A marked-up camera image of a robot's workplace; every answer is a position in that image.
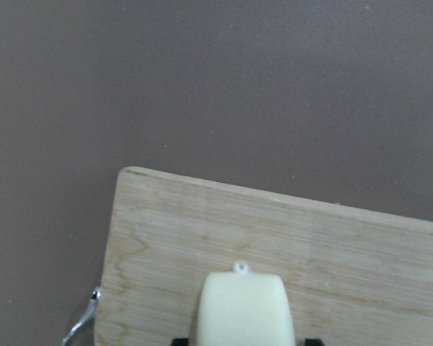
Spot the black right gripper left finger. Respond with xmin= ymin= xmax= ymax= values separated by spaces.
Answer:
xmin=170 ymin=337 xmax=189 ymax=346

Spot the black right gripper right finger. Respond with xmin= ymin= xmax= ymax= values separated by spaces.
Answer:
xmin=303 ymin=338 xmax=323 ymax=346

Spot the pale cream bun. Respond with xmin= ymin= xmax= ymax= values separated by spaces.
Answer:
xmin=194 ymin=261 xmax=296 ymax=345

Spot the wooden cutting board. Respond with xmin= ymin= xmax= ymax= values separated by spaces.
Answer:
xmin=94 ymin=167 xmax=433 ymax=345

